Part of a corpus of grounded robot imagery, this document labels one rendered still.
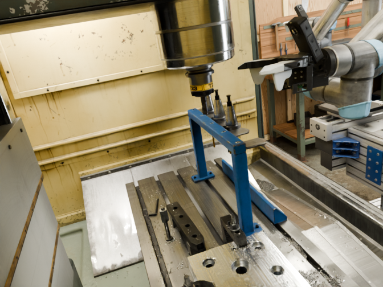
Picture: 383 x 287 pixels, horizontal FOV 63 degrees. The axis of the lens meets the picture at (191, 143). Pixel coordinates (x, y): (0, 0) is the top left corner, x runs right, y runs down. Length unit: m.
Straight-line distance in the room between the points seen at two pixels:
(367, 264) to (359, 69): 0.70
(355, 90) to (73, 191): 1.47
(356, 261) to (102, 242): 1.05
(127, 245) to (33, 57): 0.97
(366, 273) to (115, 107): 1.31
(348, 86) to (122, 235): 1.15
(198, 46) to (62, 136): 1.24
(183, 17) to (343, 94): 0.48
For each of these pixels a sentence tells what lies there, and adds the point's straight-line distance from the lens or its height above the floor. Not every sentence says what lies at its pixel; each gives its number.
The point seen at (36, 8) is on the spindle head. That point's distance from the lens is 0.53.
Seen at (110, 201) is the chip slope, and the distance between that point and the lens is 1.69.
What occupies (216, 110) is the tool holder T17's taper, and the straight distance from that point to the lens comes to 1.16.
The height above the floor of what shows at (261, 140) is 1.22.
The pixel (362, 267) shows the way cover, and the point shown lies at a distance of 1.27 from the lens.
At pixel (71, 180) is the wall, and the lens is 1.83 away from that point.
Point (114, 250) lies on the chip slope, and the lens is 1.54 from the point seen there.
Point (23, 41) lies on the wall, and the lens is 1.67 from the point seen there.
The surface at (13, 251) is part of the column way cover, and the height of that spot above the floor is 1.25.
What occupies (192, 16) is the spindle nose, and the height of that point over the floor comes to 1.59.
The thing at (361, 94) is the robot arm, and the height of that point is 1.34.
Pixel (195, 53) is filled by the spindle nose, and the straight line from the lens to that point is 0.60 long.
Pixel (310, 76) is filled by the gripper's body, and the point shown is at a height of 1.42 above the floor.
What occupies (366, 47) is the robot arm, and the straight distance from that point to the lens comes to 0.88.
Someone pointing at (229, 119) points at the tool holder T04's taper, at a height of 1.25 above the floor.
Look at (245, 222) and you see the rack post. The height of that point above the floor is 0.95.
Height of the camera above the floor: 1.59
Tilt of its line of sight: 22 degrees down
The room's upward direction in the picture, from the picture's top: 9 degrees counter-clockwise
